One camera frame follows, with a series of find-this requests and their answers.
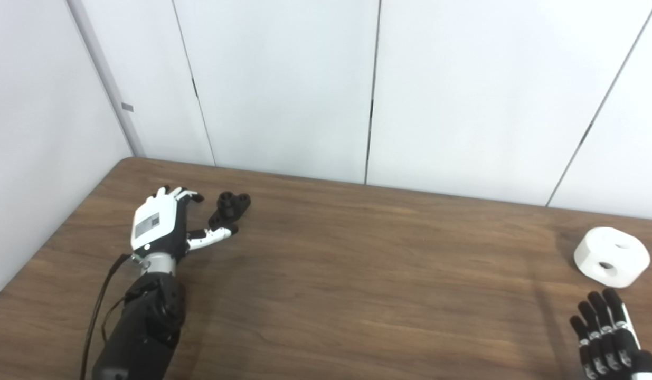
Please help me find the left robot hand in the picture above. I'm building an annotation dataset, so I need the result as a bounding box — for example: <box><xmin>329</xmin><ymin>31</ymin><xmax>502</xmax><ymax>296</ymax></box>
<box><xmin>130</xmin><ymin>186</ymin><xmax>239</xmax><ymax>264</ymax></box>

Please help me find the round white piece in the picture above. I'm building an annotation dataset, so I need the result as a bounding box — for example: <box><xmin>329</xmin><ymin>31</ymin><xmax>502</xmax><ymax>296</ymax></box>
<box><xmin>573</xmin><ymin>227</ymin><xmax>651</xmax><ymax>289</ymax></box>

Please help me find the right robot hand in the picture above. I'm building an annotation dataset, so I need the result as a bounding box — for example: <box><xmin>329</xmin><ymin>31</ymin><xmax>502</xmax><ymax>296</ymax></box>
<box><xmin>570</xmin><ymin>288</ymin><xmax>652</xmax><ymax>380</ymax></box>

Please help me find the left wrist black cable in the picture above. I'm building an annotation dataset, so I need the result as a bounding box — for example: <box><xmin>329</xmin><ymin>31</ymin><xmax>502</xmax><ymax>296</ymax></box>
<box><xmin>80</xmin><ymin>254</ymin><xmax>134</xmax><ymax>380</ymax></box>

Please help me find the black holder part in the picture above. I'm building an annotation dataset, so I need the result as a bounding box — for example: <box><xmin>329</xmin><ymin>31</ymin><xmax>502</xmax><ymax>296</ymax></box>
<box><xmin>208</xmin><ymin>192</ymin><xmax>251</xmax><ymax>231</ymax></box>

